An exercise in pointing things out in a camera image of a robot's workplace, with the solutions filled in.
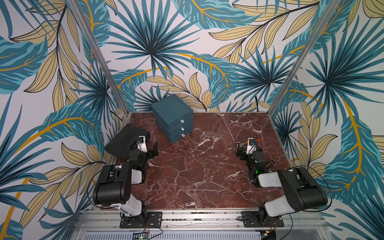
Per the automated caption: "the teal bottom drawer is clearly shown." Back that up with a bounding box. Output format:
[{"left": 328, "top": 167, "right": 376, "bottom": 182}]
[{"left": 163, "top": 129, "right": 191, "bottom": 144}]

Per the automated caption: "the teal drawer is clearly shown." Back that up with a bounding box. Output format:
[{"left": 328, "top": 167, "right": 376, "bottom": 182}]
[
  {"left": 163, "top": 129, "right": 191, "bottom": 144},
  {"left": 158, "top": 124, "right": 193, "bottom": 139},
  {"left": 154, "top": 115, "right": 193, "bottom": 132}
]

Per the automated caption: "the teal top drawer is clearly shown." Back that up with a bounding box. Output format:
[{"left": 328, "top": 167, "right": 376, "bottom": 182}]
[{"left": 154, "top": 115, "right": 193, "bottom": 132}]

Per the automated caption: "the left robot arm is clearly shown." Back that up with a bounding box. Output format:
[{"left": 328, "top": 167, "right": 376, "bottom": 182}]
[{"left": 90, "top": 135, "right": 159, "bottom": 220}]

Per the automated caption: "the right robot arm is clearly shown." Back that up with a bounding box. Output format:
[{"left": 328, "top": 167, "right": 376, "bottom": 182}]
[{"left": 236, "top": 138, "right": 328, "bottom": 222}]

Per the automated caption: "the teal three-drawer cabinet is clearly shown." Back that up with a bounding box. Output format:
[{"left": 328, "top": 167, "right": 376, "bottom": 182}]
[{"left": 150, "top": 94, "right": 194, "bottom": 145}]

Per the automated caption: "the black cloth cover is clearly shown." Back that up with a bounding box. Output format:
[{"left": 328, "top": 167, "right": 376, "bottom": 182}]
[{"left": 105, "top": 124, "right": 151, "bottom": 159}]

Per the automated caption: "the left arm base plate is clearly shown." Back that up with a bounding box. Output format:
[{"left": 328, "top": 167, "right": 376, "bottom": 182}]
[{"left": 120, "top": 212, "right": 163, "bottom": 229}]

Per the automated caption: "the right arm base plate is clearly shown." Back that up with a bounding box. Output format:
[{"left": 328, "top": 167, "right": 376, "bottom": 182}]
[{"left": 237, "top": 211, "right": 285, "bottom": 229}]

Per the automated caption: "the aluminium front rail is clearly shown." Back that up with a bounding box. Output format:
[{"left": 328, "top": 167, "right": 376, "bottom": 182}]
[{"left": 70, "top": 208, "right": 333, "bottom": 240}]

